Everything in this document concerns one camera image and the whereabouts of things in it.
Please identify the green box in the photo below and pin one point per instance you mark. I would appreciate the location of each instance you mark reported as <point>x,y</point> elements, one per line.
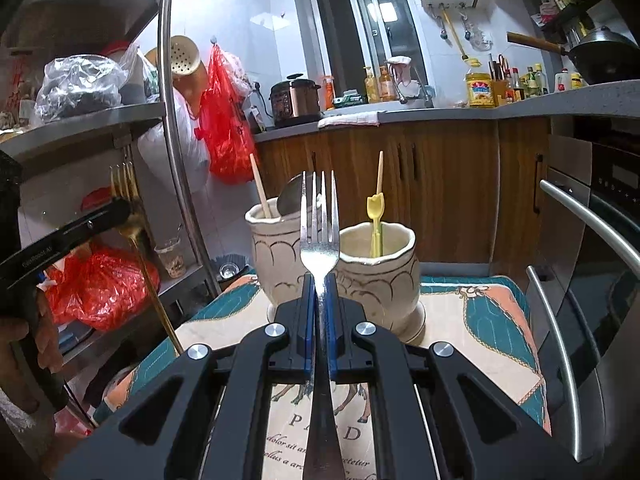
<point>347,100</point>

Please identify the hanging red plastic bag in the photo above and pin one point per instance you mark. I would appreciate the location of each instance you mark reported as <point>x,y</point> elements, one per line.
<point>225,125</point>

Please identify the orange spray bottle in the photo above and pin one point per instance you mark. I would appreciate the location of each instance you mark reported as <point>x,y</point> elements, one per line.
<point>328,95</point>

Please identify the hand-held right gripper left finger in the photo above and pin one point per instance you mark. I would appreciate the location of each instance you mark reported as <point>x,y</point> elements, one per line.
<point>310,330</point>

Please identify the row of condiment bottles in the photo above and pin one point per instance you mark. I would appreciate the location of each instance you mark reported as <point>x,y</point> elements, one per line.
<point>530,85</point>

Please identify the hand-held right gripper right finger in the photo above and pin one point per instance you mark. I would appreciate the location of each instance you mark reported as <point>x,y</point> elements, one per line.
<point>330,335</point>

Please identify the grey kitchen countertop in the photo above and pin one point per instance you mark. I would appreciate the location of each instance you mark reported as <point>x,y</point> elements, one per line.
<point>550,102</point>

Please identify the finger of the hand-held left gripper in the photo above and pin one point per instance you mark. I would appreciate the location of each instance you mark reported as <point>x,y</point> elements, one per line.
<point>95,222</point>

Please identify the wall spice shelf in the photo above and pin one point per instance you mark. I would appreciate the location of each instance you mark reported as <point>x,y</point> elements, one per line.
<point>555,7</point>

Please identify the cream ceramic utensil holder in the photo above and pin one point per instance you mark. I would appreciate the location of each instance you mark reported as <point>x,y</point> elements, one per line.
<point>285,260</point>

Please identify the large silver spoon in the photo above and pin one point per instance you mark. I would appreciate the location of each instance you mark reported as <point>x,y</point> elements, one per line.
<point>291,197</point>

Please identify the gold fork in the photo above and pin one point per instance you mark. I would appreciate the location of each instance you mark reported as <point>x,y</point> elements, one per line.
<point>137,245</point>

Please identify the white jug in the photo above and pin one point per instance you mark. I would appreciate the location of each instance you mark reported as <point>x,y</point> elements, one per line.
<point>565,81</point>

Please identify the electric pressure cooker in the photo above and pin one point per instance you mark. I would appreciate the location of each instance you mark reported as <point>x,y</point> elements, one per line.
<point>295,102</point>

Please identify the wooden kitchen cabinet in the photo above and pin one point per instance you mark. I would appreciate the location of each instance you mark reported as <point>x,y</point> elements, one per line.
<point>450,185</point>

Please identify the orange detergent bottle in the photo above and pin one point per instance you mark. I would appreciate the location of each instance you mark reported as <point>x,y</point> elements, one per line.
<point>386,85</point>

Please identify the dark clear plastic bag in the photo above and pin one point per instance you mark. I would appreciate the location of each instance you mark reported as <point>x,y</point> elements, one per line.
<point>80,85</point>

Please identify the clear plastic cup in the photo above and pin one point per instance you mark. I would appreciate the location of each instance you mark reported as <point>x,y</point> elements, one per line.
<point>171,260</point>

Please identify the white dish towel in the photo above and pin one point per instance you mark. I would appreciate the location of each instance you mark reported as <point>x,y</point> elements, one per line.
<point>347,120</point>

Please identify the silver fork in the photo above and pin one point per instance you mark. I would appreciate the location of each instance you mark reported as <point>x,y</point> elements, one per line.
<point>320,255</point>

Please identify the white plastic bag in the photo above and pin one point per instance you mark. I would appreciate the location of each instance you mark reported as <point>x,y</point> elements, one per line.
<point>175,145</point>

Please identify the yellow plastic utensil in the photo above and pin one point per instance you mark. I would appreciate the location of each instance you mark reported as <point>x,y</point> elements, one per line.
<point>376,207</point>

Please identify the crumpled red plastic bag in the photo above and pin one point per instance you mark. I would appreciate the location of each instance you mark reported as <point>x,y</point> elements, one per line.
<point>105,290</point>

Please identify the knife block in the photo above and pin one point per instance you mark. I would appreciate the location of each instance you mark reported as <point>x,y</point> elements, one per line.
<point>500,87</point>

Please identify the small dark bin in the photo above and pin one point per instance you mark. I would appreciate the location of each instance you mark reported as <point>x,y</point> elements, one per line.
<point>232,267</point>

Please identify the kitchen window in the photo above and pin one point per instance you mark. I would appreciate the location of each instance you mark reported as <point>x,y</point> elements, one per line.
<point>360,25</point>

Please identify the wooden chopstick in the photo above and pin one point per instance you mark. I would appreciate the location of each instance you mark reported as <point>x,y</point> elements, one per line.
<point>260,185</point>
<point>380,170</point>

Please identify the built-in oven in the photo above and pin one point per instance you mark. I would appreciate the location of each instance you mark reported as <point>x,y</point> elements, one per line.
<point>590,260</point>

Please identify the yellow perforated ladle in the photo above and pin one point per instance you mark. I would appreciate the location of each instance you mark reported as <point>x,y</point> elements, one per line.
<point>186,55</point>

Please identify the faucet with draped cloth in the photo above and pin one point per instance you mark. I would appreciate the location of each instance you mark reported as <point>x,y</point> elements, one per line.
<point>405,75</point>

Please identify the metal shelf rack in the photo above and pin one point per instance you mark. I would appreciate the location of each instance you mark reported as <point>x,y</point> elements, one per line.
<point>170,110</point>

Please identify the person's left hand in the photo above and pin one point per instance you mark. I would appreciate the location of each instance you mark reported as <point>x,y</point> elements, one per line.
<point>12,355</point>

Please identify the printed horse table mat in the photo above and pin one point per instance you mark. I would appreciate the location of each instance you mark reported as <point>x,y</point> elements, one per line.
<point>475,320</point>

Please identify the yellow detergent bottle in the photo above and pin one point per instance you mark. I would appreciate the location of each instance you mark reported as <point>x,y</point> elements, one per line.
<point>372,87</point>

